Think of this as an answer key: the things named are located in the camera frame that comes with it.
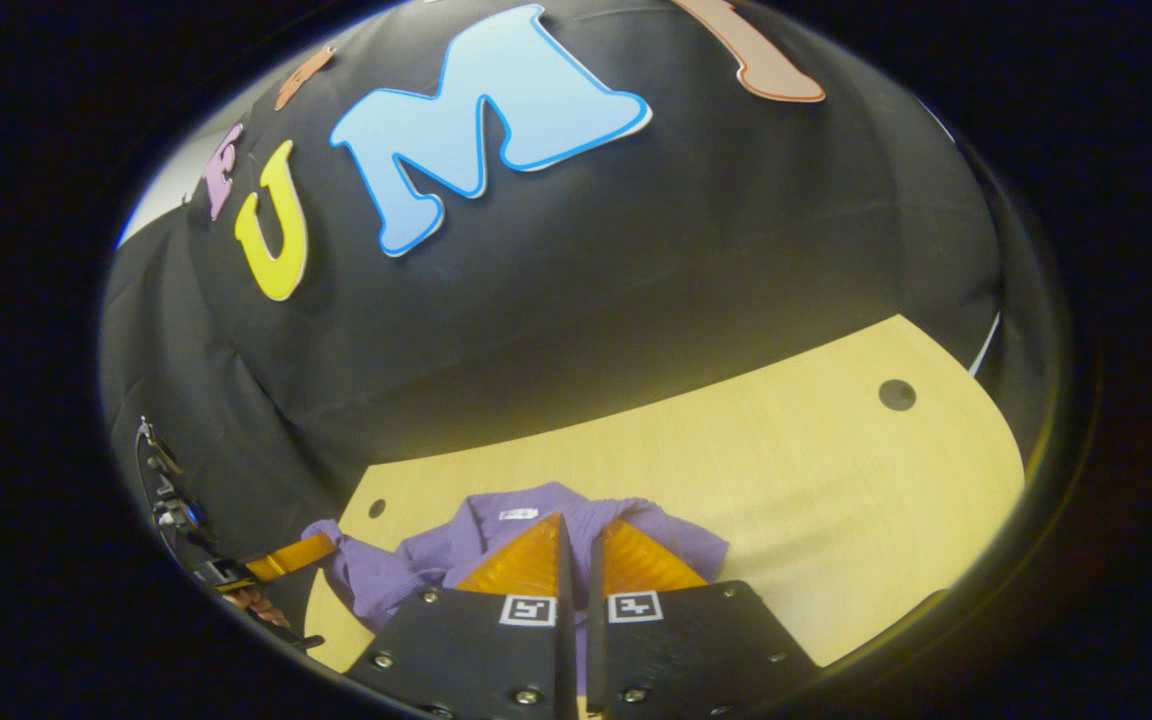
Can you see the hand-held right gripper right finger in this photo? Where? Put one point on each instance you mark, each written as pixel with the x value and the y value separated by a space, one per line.
pixel 596 660

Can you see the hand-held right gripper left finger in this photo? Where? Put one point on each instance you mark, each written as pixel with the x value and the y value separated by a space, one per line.
pixel 565 660

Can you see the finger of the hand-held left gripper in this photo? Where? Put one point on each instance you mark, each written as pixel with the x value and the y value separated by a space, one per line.
pixel 261 605
pixel 291 558

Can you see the purple knit shirt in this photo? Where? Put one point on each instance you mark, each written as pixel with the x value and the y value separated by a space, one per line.
pixel 406 570

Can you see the black backdrop cloth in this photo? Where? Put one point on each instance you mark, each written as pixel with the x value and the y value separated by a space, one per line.
pixel 636 280

